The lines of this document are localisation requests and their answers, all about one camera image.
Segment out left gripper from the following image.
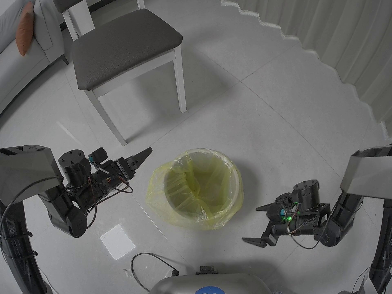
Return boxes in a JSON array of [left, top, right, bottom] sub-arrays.
[[106, 147, 153, 184]]

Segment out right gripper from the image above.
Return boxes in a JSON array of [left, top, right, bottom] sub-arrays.
[[242, 203, 295, 248]]

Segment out black plastic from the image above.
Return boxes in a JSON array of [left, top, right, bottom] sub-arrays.
[[276, 193, 296, 209]]

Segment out yellow plastic bag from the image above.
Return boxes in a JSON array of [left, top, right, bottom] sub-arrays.
[[145, 148, 244, 231]]

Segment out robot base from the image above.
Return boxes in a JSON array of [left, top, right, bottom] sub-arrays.
[[148, 265, 273, 294]]

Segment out white trash bin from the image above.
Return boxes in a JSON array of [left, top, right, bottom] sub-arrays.
[[164, 150, 241, 223]]

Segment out white chair with grey seat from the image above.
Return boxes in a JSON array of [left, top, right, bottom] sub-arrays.
[[50, 0, 187, 146]]

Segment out grey sofa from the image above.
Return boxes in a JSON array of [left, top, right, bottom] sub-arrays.
[[0, 0, 69, 116]]

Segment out orange cushion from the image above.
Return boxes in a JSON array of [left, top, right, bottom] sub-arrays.
[[16, 1, 34, 57]]

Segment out white curtain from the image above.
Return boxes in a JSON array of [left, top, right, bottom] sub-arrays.
[[181, 0, 392, 146]]

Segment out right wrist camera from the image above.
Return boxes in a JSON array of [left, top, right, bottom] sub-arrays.
[[267, 202, 292, 223]]

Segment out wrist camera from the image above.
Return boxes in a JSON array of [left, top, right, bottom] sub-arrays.
[[88, 147, 108, 168], [267, 202, 292, 223]]

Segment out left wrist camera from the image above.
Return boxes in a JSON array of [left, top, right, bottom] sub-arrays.
[[88, 147, 108, 168]]

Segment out black cable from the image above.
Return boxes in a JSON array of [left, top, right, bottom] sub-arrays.
[[131, 252, 179, 292]]

